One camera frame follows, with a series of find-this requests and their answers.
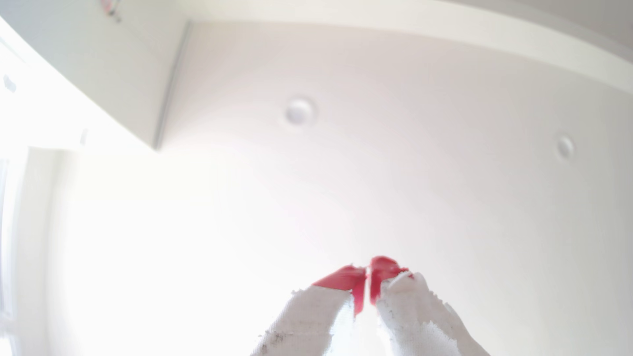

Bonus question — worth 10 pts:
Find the white window frame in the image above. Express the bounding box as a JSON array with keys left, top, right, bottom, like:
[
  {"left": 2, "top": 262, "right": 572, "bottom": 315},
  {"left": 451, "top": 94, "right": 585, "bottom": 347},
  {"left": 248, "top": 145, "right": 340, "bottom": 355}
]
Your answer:
[{"left": 0, "top": 148, "right": 30, "bottom": 356}]

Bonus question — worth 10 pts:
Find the round recessed ceiling light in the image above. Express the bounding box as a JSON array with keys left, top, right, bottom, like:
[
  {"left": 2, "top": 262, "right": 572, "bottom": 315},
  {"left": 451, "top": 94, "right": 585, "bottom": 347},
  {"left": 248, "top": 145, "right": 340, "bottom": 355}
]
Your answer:
[
  {"left": 284, "top": 96, "right": 317, "bottom": 127},
  {"left": 554, "top": 133, "right": 577, "bottom": 162}
]

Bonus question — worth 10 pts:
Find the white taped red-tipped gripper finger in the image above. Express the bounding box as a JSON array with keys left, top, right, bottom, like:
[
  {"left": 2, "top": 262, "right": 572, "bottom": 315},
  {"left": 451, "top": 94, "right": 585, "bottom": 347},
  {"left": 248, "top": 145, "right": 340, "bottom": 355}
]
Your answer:
[
  {"left": 370, "top": 255, "right": 490, "bottom": 356},
  {"left": 251, "top": 265, "right": 368, "bottom": 356}
]

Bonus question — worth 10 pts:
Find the small red ceiling fixture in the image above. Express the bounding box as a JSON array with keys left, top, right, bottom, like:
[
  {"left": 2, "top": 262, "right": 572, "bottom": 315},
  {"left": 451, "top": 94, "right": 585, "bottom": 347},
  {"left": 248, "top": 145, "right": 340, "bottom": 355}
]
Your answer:
[{"left": 99, "top": 0, "right": 123, "bottom": 23}]

